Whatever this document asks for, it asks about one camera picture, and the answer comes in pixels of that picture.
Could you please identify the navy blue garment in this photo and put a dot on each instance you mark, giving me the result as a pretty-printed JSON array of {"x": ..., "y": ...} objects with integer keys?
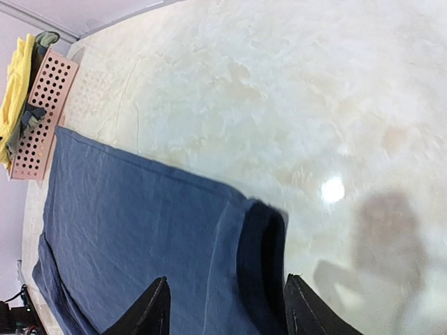
[{"x": 114, "y": 222}]

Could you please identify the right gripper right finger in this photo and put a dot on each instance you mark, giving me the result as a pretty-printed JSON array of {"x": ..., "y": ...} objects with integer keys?
[{"x": 308, "y": 314}]

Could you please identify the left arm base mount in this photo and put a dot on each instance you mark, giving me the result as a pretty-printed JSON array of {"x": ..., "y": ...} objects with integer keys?
[{"x": 16, "y": 319}]

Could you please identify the yellow garment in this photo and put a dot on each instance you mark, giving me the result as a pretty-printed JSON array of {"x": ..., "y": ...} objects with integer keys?
[{"x": 18, "y": 77}]

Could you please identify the left aluminium corner post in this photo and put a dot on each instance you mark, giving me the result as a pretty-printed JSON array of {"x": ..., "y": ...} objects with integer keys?
[{"x": 39, "y": 21}]

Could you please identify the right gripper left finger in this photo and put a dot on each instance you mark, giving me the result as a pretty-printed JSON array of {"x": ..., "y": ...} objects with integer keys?
[{"x": 149, "y": 314}]

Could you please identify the pink plastic laundry basket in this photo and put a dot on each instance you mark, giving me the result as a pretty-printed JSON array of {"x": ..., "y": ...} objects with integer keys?
[{"x": 44, "y": 107}]

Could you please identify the olive green garment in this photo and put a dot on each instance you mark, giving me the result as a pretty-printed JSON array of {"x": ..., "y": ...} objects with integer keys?
[{"x": 38, "y": 70}]

